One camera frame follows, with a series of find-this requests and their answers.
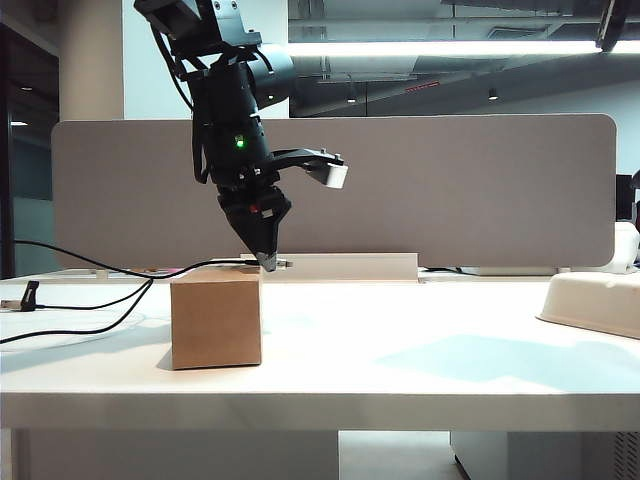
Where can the black ceiling spotlight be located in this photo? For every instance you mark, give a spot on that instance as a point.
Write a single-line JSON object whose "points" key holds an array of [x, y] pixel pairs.
{"points": [[493, 93]]}

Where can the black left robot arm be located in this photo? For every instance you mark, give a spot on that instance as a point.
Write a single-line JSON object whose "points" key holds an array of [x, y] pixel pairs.
{"points": [[200, 25]]}

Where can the dark office equipment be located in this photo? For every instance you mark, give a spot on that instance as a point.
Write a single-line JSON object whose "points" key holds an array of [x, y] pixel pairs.
{"points": [[627, 200]]}

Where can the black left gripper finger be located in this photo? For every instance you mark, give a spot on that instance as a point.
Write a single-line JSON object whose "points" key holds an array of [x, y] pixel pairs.
{"points": [[277, 220], [247, 225]]}

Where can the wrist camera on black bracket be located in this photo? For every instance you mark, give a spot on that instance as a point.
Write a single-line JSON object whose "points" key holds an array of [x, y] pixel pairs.
{"points": [[332, 176]]}

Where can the brown cardboard box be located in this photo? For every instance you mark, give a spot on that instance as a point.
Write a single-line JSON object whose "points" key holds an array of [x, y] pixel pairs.
{"points": [[215, 325]]}

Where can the red ceiling sign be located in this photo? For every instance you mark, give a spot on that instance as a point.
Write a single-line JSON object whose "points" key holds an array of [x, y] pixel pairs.
{"points": [[422, 87]]}

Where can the white rounded appliance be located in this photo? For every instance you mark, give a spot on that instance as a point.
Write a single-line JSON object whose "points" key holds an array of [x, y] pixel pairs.
{"points": [[627, 245]]}

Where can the black smartphone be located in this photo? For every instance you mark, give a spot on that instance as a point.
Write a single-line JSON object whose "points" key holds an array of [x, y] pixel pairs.
{"points": [[612, 25]]}

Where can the grey fabric desk divider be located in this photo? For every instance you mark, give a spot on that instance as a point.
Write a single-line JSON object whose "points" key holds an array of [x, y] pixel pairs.
{"points": [[425, 200]]}

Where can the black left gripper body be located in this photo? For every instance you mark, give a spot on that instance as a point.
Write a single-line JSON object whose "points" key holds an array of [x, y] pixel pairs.
{"points": [[230, 125]]}

